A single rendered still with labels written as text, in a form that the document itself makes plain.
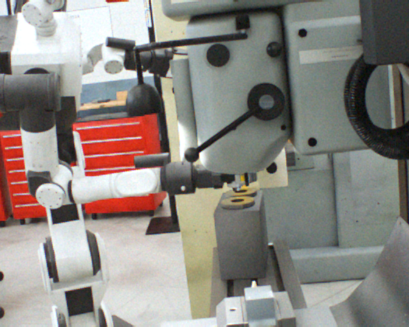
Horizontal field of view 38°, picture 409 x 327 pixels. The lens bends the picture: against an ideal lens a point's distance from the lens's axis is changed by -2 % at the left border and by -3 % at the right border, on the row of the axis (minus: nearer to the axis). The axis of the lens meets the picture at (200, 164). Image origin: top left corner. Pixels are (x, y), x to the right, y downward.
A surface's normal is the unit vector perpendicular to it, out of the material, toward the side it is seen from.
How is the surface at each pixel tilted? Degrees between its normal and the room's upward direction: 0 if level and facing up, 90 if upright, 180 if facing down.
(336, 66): 90
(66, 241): 60
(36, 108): 111
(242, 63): 90
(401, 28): 90
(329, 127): 90
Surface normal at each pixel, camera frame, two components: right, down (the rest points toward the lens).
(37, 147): -0.02, 0.53
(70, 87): 0.80, 0.39
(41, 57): 0.15, -0.08
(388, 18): -0.04, 0.19
